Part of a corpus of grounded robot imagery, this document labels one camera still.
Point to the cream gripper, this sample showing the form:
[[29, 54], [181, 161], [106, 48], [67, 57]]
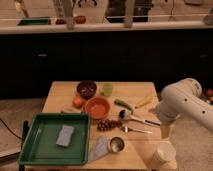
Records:
[[166, 130]]

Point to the yellow banana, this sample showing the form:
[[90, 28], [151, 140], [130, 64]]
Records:
[[143, 102]]

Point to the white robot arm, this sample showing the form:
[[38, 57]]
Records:
[[183, 97]]

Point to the small metal cup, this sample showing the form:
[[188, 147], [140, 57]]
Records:
[[117, 144]]

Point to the green plastic cup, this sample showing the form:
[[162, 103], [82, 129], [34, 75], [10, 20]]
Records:
[[107, 89]]

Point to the white round container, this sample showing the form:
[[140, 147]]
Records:
[[164, 152]]

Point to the wooden table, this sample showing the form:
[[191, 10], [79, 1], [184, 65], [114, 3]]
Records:
[[139, 148]]

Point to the green cucumber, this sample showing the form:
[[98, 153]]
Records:
[[124, 104]]

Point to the bunch of dark grapes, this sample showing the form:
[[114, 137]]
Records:
[[106, 125]]

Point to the grey cloth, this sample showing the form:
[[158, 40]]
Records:
[[99, 149]]

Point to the orange bowl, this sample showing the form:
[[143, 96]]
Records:
[[97, 107]]

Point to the dark brown bowl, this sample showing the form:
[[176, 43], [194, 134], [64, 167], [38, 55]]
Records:
[[87, 89]]

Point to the red tomato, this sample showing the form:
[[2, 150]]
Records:
[[78, 102]]

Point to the grey sponge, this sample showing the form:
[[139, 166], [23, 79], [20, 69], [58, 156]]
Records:
[[65, 135]]

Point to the green plastic tray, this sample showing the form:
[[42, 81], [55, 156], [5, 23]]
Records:
[[40, 148]]

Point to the red bowl on shelf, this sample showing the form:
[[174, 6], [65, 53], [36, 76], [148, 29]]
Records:
[[80, 19]]

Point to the green tray on shelf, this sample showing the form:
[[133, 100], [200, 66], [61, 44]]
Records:
[[34, 21]]

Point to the metal spoon black handle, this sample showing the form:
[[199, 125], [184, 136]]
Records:
[[124, 115]]

